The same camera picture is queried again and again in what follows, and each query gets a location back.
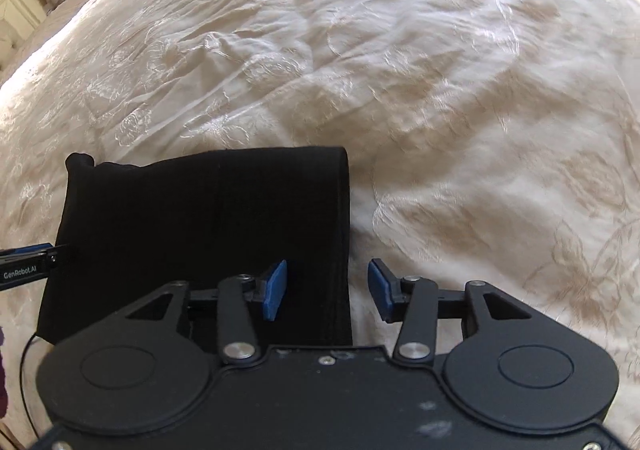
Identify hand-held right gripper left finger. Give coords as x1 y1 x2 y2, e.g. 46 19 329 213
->
120 259 289 365

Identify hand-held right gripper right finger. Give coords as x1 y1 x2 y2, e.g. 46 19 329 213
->
367 258 536 365

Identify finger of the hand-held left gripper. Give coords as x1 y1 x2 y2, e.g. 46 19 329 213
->
0 242 69 277

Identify black pants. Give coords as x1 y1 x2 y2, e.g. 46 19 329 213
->
37 146 356 349

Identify purple patterned cloth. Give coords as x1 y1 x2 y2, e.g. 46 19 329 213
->
0 324 13 432

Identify cream embroidered bedspread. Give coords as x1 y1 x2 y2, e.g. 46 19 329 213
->
0 0 640 450

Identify white bedside cabinet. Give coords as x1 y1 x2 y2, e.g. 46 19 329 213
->
0 0 48 71

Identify black cable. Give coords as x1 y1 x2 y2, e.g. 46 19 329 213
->
19 331 57 437

